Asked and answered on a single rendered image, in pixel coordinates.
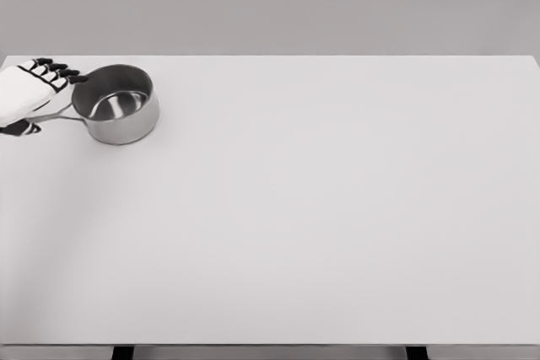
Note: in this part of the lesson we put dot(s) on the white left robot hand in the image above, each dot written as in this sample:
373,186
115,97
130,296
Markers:
23,92

